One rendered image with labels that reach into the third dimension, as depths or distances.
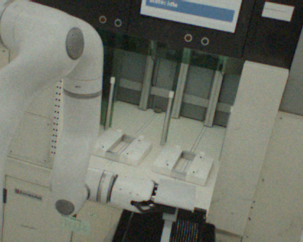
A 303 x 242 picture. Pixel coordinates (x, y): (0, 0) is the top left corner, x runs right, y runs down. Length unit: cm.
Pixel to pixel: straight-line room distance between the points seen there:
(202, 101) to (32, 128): 99
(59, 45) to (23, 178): 96
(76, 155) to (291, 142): 64
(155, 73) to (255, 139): 111
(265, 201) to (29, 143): 83
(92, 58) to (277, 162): 67
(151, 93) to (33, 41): 155
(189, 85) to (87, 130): 128
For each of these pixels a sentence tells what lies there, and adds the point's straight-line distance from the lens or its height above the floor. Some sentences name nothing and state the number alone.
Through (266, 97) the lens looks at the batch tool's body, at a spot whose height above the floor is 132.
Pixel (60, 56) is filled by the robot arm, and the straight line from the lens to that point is 77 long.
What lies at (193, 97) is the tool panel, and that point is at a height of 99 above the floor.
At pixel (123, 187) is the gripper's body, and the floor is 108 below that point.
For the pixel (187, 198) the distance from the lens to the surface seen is 110.
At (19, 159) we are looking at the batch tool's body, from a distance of 165.
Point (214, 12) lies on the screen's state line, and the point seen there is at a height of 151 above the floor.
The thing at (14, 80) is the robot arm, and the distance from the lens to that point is 79.
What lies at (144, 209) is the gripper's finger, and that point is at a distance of 106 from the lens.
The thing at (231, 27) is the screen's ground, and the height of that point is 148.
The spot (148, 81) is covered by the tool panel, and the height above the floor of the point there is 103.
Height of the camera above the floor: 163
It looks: 21 degrees down
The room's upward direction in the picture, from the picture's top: 10 degrees clockwise
